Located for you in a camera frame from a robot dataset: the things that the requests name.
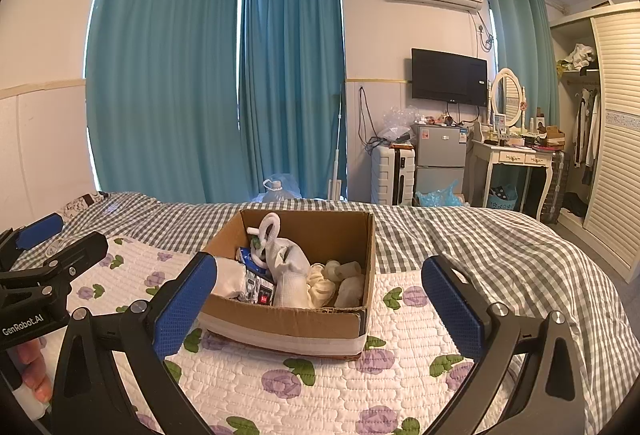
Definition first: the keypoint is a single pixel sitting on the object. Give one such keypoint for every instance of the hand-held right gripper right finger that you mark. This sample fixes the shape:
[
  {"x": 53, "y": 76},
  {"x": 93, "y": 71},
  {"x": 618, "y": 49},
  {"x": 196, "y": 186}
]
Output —
[{"x": 452, "y": 310}]

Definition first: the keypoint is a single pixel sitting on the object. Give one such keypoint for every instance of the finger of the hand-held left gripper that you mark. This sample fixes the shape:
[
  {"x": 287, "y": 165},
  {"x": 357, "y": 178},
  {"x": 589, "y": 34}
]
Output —
[
  {"x": 40, "y": 227},
  {"x": 80, "y": 251}
]

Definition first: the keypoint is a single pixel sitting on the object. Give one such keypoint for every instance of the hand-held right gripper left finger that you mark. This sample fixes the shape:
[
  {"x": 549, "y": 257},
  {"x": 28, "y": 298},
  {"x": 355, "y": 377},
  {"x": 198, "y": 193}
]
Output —
[{"x": 187, "y": 305}]

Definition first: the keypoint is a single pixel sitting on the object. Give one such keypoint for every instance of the white cloth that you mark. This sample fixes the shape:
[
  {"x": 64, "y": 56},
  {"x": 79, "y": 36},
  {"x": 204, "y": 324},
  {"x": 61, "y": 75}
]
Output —
[{"x": 231, "y": 277}]

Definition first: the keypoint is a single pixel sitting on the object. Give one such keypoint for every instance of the small white fabric roll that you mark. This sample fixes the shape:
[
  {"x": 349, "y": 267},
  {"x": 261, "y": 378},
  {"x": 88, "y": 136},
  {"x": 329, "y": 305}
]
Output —
[
  {"x": 352, "y": 291},
  {"x": 342, "y": 270}
]

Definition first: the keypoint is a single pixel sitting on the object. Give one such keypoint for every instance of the brown cardboard box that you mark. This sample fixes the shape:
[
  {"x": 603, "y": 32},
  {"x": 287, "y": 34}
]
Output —
[{"x": 290, "y": 327}]

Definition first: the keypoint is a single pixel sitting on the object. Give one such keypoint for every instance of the white sock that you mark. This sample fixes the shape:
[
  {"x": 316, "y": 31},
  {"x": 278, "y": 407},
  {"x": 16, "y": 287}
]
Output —
[{"x": 292, "y": 275}]

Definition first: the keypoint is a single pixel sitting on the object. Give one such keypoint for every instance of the cream scrunchie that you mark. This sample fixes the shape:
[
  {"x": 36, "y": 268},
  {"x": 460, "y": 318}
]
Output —
[{"x": 320, "y": 285}]

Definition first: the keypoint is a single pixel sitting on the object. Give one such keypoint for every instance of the person's left hand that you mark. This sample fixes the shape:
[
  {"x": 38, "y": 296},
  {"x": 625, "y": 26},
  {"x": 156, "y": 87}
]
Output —
[{"x": 32, "y": 370}]

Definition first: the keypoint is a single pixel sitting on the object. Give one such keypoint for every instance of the patterned pillow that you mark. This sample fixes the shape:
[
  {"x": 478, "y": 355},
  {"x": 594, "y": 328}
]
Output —
[{"x": 82, "y": 205}]

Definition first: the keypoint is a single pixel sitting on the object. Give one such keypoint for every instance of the grey checked blanket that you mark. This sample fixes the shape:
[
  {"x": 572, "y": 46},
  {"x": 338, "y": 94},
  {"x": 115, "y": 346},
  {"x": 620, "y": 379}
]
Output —
[{"x": 500, "y": 255}]

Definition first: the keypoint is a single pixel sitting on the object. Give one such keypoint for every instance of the blue plastic bag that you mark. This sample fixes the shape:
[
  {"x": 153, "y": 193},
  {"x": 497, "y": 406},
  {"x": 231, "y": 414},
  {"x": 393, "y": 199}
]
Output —
[{"x": 437, "y": 196}]

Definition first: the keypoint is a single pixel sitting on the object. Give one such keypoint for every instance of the blue basket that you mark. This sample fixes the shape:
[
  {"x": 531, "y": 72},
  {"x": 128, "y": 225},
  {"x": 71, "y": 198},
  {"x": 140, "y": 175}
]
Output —
[{"x": 502, "y": 199}]

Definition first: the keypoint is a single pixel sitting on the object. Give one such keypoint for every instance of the floral quilted mat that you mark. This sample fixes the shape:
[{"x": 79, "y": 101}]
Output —
[{"x": 350, "y": 390}]

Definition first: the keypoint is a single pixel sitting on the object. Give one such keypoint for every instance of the large water bottle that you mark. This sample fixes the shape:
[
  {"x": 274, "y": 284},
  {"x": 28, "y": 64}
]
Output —
[{"x": 280, "y": 191}]

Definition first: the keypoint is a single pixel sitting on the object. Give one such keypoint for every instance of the white suitcase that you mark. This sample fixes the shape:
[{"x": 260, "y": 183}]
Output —
[{"x": 392, "y": 175}]

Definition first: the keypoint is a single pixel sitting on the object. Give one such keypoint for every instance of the silver suitcase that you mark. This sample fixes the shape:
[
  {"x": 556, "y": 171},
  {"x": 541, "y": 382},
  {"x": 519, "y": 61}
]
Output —
[{"x": 555, "y": 187}]

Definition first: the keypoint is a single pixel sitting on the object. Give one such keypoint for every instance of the grey small fridge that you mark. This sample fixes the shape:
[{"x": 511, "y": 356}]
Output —
[{"x": 440, "y": 150}]

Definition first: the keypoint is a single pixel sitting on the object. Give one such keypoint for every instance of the white dressing table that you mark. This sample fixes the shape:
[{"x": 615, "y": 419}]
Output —
[{"x": 510, "y": 157}]

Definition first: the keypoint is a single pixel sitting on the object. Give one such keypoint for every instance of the clear plastic bag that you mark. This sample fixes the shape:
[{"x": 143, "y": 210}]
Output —
[{"x": 397, "y": 122}]

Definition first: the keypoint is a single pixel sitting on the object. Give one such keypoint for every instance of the white mop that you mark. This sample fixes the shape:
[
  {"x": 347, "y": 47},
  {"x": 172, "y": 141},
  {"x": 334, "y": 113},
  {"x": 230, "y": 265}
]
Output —
[{"x": 337, "y": 150}]

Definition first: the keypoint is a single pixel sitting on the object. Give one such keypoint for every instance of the small brown box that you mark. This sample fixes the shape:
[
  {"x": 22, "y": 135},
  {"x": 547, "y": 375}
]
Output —
[{"x": 555, "y": 133}]

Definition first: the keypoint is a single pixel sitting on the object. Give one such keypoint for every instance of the wide teal curtain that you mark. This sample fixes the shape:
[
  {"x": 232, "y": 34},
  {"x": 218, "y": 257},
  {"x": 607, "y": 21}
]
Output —
[{"x": 165, "y": 65}]

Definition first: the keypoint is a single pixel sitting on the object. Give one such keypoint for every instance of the hanging clothes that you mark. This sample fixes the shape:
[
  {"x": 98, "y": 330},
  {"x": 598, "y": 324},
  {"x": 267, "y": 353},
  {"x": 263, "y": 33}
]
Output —
[{"x": 587, "y": 135}]

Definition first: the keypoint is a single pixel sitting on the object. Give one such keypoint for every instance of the oval white vanity mirror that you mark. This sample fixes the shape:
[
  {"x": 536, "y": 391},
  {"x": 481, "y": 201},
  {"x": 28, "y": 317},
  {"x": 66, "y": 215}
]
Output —
[{"x": 507, "y": 95}]

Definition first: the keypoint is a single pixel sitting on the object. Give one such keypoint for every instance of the white slatted wardrobe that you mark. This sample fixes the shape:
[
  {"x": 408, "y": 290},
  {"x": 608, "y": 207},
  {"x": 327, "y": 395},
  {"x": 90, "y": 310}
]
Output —
[{"x": 617, "y": 140}]

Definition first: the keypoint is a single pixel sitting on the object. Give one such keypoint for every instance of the narrow teal curtain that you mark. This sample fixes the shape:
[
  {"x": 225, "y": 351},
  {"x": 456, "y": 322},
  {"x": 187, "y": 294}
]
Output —
[{"x": 292, "y": 75}]

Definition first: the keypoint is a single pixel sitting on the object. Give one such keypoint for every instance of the light teal curtain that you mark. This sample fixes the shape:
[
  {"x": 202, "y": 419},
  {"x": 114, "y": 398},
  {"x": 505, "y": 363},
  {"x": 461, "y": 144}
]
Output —
[{"x": 527, "y": 45}]

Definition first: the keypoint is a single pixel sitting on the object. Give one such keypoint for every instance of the clothes pile on shelf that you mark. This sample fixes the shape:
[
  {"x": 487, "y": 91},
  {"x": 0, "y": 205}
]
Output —
[{"x": 580, "y": 57}]

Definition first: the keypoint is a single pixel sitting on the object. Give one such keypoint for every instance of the small photo frame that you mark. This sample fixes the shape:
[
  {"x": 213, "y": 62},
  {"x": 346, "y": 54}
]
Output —
[{"x": 499, "y": 120}]

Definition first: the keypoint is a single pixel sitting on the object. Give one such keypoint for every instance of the black wall television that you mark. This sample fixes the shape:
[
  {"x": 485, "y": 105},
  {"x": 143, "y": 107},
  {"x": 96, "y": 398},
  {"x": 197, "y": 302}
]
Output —
[{"x": 448, "y": 76}]

